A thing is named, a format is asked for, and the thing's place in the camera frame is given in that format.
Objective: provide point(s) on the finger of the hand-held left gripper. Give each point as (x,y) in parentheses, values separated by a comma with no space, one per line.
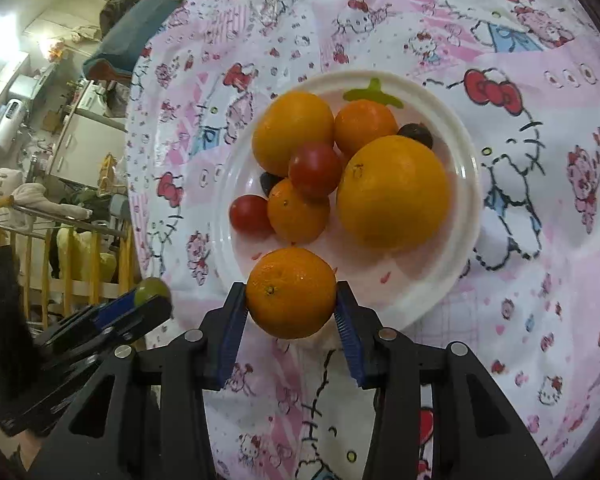
(112,312)
(150,312)

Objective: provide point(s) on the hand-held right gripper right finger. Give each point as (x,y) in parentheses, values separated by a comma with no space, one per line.
(350,340)

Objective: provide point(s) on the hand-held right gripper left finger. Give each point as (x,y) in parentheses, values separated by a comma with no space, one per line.
(230,340)

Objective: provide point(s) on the green grape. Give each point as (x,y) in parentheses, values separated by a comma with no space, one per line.
(151,289)

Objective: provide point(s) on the round orange mandarin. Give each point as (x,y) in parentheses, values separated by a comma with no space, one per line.
(290,292)

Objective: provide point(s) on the white plate with strawberry print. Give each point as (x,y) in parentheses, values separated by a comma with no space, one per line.
(430,270)

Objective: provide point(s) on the red cherry tomato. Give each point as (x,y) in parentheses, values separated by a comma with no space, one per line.
(250,214)
(315,170)

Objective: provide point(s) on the small mandarin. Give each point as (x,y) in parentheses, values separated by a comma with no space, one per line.
(297,212)

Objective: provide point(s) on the large orange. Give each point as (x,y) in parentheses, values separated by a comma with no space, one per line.
(392,192)

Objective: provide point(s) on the dark purple grape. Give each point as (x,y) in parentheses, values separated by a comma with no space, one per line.
(416,135)
(269,182)

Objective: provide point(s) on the yellow plush toy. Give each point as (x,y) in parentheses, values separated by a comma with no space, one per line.
(85,257)

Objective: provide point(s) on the wooden railing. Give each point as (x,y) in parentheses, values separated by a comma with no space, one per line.
(45,270)

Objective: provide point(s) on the grey stool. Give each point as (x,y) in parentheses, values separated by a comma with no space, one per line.
(117,205)

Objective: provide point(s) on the white mop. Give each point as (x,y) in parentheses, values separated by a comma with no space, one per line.
(30,197)

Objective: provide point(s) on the white refrigerator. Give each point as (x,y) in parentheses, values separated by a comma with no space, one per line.
(87,135)

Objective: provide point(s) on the pink cartoon printed bedsheet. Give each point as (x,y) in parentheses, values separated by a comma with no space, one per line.
(530,260)

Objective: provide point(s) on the white water heater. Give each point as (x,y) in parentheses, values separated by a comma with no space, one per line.
(5,122)

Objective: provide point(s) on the deep orange mandarin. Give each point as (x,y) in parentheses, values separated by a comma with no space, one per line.
(365,125)

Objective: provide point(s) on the yellow-orange mandarin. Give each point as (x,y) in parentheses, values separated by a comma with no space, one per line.
(290,130)

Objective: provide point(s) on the blue cushion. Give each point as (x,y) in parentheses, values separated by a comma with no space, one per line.
(130,32)

